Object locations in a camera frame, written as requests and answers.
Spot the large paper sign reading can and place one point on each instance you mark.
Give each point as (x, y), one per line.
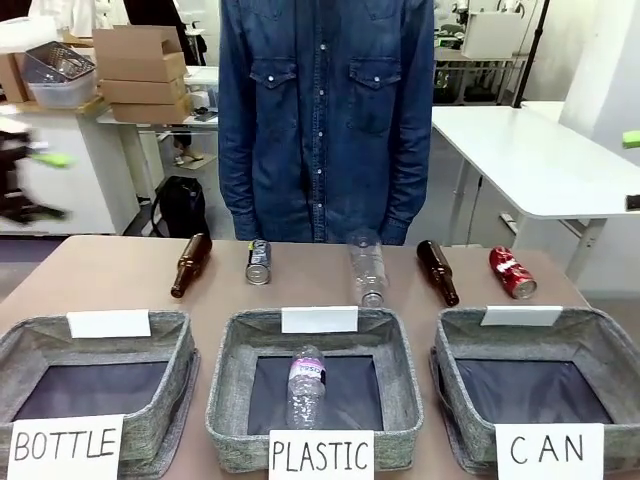
(550, 431)

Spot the black tripod pole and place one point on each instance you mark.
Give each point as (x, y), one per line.
(532, 45)

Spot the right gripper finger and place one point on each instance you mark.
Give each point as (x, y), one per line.
(632, 139)
(634, 202)

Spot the black backpack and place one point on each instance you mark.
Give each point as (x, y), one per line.
(180, 210)

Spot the clear plastic storage bin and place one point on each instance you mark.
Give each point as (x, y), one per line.
(60, 92)

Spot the small white card plastic basket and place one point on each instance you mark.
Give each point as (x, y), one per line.
(320, 320)

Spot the clear plastic bottle without label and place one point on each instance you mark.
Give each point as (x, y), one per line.
(367, 270)

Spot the grey fabric basket labelled bottle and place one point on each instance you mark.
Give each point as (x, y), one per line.
(165, 400)

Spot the small brown cardboard box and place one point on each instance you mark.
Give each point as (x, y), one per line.
(12, 77)

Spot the crushed red can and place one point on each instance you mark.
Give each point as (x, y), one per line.
(510, 272)

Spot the grey fabric basket labelled can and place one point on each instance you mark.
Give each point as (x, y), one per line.
(450, 360)

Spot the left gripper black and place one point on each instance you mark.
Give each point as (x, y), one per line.
(15, 175)

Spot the small white card can basket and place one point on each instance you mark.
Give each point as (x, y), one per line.
(522, 316)

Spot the clear plastic bottle pink label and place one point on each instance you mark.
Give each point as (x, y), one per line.
(306, 395)

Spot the large white desk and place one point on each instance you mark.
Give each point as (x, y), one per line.
(525, 160)

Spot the metal mesh basket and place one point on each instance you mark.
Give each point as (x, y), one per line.
(60, 62)

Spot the flat closed cardboard box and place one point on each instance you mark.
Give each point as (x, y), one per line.
(142, 90)
(150, 110)

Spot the large paper sign reading plastic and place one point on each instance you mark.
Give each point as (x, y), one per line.
(320, 436)

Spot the small white card bottle basket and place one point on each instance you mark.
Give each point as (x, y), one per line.
(109, 324)

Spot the brown glass bottle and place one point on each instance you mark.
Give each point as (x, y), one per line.
(437, 270)
(192, 262)

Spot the white box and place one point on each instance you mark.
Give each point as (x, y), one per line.
(492, 35)

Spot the person in blue denim shirt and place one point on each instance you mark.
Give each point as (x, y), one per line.
(325, 125)

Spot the white table with boxes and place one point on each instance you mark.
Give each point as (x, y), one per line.
(150, 150)

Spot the open cardboard box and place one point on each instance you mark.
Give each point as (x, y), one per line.
(140, 55)

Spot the large paper sign reading bottle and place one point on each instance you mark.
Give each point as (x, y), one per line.
(65, 422)

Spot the grey fabric basket labelled plastic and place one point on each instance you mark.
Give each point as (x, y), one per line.
(402, 380)

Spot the crushed silver blue can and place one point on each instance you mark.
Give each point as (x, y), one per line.
(259, 265)

